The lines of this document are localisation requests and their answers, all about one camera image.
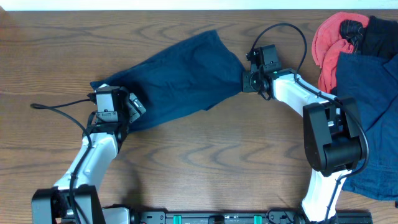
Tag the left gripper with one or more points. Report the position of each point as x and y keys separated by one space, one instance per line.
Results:
x=133 y=114

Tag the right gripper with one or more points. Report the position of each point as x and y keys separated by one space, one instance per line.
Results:
x=247 y=87

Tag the navy blue shorts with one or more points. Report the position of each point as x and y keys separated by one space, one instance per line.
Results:
x=192 y=75

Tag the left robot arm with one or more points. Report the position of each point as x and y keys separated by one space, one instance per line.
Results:
x=74 y=197

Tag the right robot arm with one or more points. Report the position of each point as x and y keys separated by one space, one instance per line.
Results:
x=335 y=144

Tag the red cloth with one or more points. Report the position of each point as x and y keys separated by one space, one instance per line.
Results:
x=327 y=45

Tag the dark striped garment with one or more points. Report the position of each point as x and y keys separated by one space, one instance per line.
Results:
x=354 y=32

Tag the navy blue shirt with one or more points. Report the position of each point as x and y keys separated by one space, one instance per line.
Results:
x=372 y=81

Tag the black garment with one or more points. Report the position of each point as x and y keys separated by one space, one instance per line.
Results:
x=380 y=39

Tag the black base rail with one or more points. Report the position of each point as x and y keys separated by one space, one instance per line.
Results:
x=217 y=217

